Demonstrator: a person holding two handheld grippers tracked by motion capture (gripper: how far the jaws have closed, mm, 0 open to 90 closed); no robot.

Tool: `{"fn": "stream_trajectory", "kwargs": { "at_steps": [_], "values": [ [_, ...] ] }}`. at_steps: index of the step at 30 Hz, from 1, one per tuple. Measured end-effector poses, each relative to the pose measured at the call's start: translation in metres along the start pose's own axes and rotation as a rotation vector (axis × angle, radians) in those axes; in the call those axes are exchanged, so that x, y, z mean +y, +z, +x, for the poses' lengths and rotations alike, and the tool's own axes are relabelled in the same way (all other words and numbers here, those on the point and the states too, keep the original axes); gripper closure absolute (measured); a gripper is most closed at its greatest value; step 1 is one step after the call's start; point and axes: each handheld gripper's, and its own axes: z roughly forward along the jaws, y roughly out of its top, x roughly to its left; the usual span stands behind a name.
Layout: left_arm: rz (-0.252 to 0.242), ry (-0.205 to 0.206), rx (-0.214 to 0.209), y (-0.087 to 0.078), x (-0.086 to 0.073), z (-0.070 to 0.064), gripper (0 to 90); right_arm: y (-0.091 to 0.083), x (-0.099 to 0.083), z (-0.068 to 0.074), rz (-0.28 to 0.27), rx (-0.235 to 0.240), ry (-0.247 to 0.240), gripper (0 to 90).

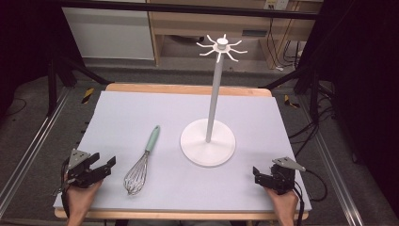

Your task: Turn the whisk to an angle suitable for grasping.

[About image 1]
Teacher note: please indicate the wooden desk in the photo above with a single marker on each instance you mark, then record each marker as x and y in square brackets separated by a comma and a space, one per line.
[219, 25]

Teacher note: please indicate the person's right hand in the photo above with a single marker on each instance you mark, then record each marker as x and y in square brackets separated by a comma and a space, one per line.
[284, 203]

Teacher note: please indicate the person's left hand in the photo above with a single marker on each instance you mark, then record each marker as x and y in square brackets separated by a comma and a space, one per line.
[80, 194]

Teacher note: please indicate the yellow black floor tape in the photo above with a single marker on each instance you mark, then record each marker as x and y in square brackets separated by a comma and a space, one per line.
[291, 102]
[87, 95]

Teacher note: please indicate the black metal stand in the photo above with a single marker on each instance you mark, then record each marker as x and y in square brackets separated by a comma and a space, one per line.
[67, 75]
[309, 84]

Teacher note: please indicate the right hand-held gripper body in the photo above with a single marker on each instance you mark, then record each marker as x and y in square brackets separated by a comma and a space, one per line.
[282, 175]

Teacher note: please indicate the aluminium floor rail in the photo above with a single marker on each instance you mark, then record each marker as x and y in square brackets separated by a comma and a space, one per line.
[335, 175]
[29, 144]

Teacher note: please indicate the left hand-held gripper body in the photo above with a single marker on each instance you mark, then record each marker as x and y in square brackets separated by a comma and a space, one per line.
[82, 173]

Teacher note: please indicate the pale lilac table mat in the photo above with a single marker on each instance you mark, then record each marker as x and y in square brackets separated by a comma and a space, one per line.
[175, 125]

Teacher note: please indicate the wooden table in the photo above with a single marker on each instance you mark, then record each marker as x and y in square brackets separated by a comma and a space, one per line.
[188, 90]

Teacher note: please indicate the black horizontal bar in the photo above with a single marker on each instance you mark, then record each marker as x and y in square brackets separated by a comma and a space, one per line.
[188, 8]

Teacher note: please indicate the white cabinet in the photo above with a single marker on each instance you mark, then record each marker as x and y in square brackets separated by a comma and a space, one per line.
[109, 31]

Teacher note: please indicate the white hook stand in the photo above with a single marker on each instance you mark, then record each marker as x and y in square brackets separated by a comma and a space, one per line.
[212, 106]

